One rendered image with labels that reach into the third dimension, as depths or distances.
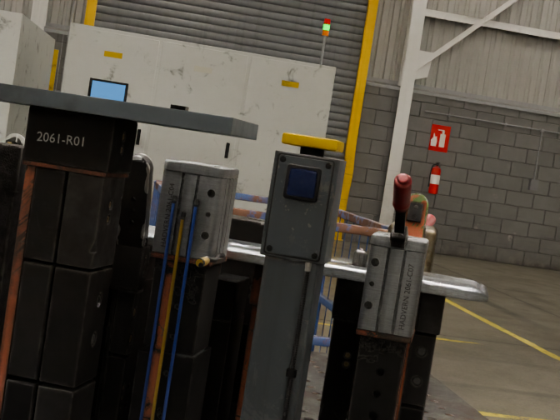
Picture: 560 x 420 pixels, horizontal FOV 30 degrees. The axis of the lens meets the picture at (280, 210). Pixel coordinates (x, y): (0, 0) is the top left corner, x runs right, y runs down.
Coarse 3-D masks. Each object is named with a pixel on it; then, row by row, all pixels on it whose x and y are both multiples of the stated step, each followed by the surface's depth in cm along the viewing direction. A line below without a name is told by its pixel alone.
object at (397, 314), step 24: (384, 240) 124; (408, 240) 124; (384, 264) 124; (408, 264) 124; (384, 288) 124; (408, 288) 124; (360, 312) 125; (384, 312) 124; (408, 312) 124; (384, 336) 125; (408, 336) 124; (360, 360) 126; (384, 360) 125; (360, 384) 126; (384, 384) 125; (360, 408) 126; (384, 408) 126
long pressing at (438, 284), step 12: (228, 240) 154; (228, 252) 139; (240, 252) 139; (252, 252) 139; (324, 264) 137; (336, 264) 142; (348, 264) 145; (336, 276) 137; (348, 276) 136; (360, 276) 136; (432, 276) 147; (444, 276) 149; (432, 288) 135; (444, 288) 134; (456, 288) 134; (468, 288) 134; (480, 288) 143; (480, 300) 135
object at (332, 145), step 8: (288, 136) 110; (296, 136) 110; (304, 136) 110; (288, 144) 112; (296, 144) 110; (304, 144) 110; (312, 144) 110; (320, 144) 109; (328, 144) 109; (336, 144) 109; (304, 152) 112; (312, 152) 111; (320, 152) 112
